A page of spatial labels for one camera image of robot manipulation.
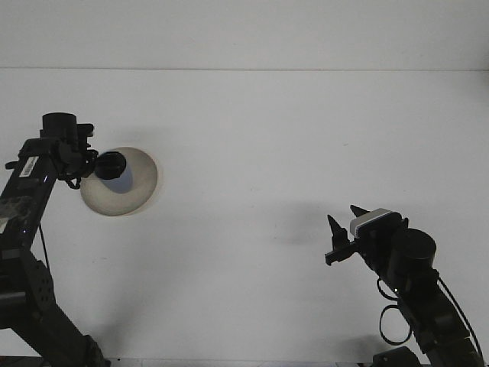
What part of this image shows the pale blue cup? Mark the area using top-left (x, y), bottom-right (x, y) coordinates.
top-left (102, 162), bottom-right (135, 194)

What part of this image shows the pale round plate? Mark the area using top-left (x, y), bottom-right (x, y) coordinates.
top-left (79, 146), bottom-right (159, 217)

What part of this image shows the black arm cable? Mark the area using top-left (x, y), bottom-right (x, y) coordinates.
top-left (377, 274), bottom-right (483, 356)
top-left (37, 148), bottom-right (99, 277)

